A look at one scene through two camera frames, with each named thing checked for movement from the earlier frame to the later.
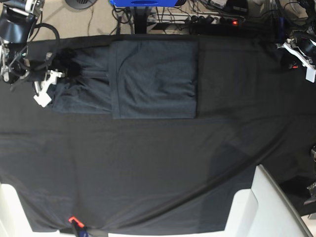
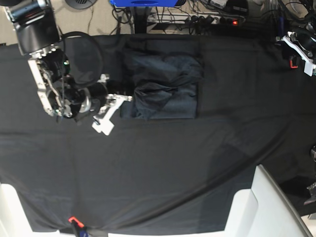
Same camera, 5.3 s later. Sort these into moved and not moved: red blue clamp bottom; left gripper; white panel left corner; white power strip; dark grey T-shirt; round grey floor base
Moved: left gripper; dark grey T-shirt
Not moved: red blue clamp bottom; white power strip; round grey floor base; white panel left corner
